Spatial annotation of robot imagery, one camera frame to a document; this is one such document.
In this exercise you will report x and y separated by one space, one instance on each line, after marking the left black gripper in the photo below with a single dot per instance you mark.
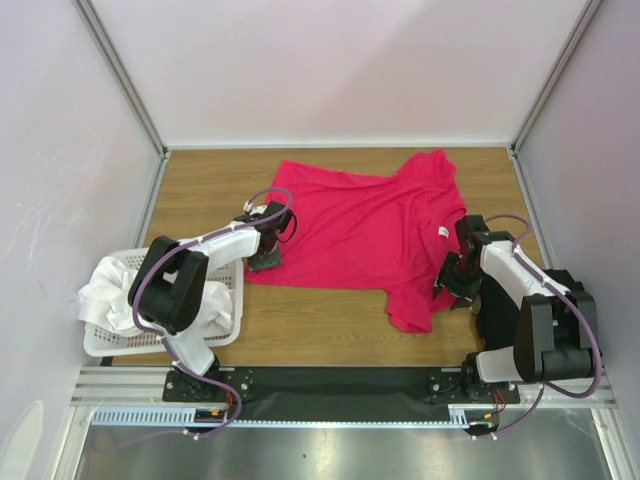
271 262

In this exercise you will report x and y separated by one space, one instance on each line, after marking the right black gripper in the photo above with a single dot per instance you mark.
451 282

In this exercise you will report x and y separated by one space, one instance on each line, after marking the pink t shirt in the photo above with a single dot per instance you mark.
368 232

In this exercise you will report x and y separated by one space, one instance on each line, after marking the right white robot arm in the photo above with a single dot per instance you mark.
503 259

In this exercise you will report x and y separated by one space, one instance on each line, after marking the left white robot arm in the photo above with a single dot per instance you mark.
167 292

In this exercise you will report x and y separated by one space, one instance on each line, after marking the black folded t shirt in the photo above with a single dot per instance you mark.
495 310

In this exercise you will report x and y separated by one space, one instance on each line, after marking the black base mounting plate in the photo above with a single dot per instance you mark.
357 394

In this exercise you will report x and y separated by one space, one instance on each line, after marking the white crumpled t shirt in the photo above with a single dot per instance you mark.
103 302

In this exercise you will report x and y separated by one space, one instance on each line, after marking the white laundry basket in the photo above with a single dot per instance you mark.
99 342

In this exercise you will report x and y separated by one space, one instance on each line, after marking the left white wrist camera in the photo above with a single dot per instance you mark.
253 210

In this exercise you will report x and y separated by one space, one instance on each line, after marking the aluminium frame rail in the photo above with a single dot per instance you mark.
163 397

